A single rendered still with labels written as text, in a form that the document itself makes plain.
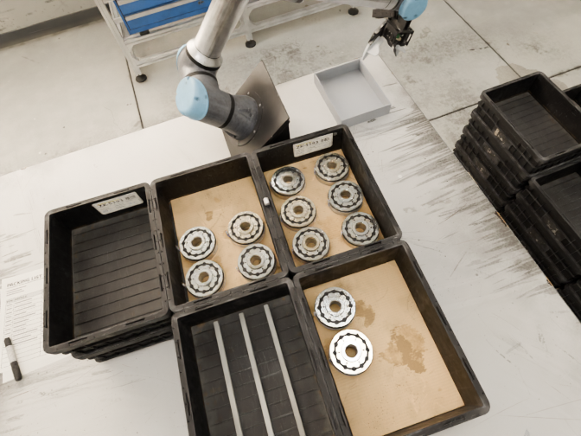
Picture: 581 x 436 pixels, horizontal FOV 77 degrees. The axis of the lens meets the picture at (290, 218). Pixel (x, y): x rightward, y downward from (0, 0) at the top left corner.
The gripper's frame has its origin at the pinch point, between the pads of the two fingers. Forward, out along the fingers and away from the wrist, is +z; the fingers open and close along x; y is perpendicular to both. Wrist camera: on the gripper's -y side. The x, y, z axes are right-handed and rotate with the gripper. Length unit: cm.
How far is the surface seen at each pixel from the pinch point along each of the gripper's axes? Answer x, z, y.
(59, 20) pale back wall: -109, 113, -234
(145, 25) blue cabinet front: -57, 70, -147
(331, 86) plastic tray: -9.0, 18.3, -9.0
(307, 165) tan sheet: -40, 14, 30
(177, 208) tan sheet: -81, 26, 26
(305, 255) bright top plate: -54, 15, 58
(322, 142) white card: -35.9, 6.4, 27.9
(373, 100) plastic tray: 1.5, 15.2, 5.5
